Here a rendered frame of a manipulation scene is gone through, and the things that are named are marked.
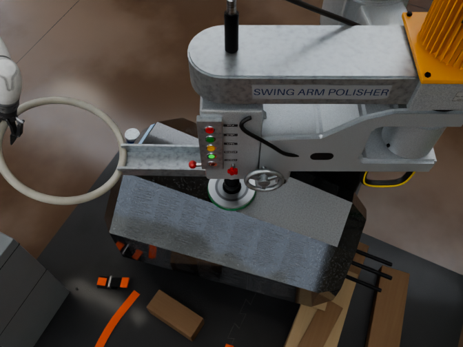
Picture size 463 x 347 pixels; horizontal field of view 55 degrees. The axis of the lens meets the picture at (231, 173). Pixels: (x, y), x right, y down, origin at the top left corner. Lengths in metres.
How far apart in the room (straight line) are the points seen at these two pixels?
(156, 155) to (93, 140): 1.51
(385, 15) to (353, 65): 0.58
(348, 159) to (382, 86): 0.40
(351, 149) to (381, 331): 1.32
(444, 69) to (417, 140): 0.35
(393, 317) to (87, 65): 2.86
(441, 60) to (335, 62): 0.28
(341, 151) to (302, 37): 0.45
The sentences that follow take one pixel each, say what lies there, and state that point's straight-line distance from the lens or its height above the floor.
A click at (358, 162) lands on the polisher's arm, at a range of 1.71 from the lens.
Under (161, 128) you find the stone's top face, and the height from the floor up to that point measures 0.80.
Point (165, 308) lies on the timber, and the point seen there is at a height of 0.14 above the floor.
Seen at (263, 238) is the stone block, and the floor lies 0.75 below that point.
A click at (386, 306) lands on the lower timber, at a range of 2.73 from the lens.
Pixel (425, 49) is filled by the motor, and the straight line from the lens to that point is 1.43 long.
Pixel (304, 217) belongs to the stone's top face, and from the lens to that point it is 2.02.
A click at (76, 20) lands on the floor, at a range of 4.28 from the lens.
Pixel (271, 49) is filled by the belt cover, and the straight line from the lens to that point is 1.36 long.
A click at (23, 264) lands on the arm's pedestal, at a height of 0.61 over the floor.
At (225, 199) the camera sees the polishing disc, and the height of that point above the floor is 0.86.
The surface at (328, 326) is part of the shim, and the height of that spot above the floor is 0.22.
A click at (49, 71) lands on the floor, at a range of 3.90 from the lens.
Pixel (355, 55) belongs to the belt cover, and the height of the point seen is 1.67.
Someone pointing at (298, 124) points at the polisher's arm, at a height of 1.37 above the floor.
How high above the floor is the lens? 2.60
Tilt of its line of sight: 59 degrees down
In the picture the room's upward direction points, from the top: straight up
